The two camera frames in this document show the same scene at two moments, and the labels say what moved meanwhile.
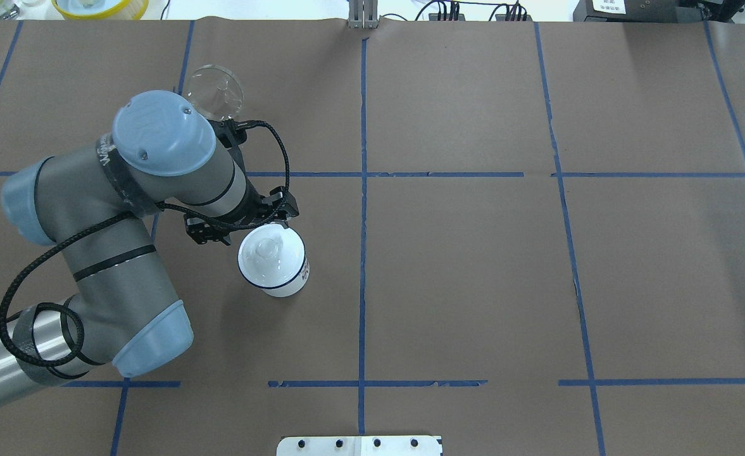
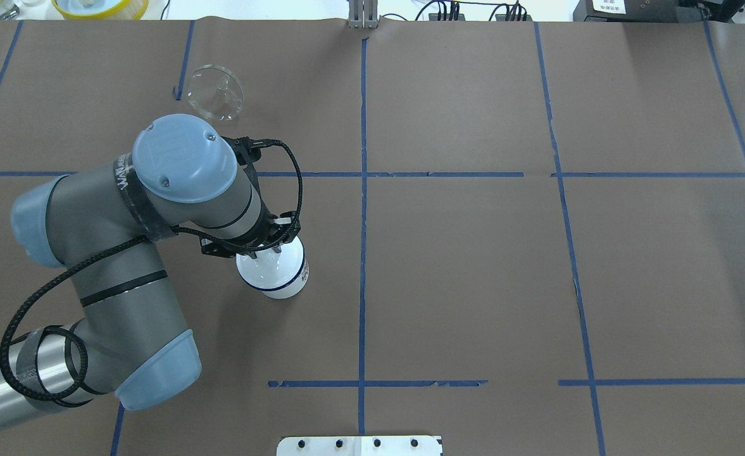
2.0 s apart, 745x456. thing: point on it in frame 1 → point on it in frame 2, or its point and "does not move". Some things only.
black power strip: x=456 y=16 does not move
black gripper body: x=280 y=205 → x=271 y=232
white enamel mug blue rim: x=273 y=258 does not move
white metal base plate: x=359 y=446 does not move
